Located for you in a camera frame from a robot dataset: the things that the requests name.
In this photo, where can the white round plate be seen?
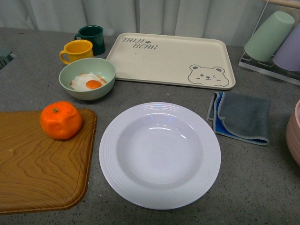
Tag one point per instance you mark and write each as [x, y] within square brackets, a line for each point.
[160, 156]

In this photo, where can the orange mandarin fruit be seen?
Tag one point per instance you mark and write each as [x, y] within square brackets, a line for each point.
[61, 120]

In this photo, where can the beige bear tray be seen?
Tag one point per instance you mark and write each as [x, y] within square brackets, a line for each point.
[174, 60]

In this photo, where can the light green bowl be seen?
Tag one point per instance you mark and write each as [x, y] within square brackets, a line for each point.
[97, 66]

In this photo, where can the fake fried egg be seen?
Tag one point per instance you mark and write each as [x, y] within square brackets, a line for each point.
[85, 82]

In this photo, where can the dark green enamel mug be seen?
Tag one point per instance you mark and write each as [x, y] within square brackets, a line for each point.
[94, 34]

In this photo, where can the yellow enamel mug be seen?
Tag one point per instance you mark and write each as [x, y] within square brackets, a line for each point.
[76, 50]

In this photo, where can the grey blue folded cloth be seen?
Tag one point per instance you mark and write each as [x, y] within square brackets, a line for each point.
[241, 117]

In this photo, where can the white curtain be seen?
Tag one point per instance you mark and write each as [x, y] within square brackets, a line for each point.
[230, 21]

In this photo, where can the clear acrylic cup rack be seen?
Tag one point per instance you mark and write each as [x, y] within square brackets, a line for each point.
[291, 7]

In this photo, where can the wooden brown tray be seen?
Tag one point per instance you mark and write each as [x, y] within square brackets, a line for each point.
[38, 173]

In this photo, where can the light green cup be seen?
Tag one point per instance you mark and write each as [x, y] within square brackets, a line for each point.
[269, 36]

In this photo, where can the pink bowl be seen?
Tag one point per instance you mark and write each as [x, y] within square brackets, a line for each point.
[293, 133]

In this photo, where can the purple cup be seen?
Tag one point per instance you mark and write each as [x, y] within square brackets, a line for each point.
[288, 55]

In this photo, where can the green sink drain rack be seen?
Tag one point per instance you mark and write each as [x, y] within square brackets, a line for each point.
[6, 56]

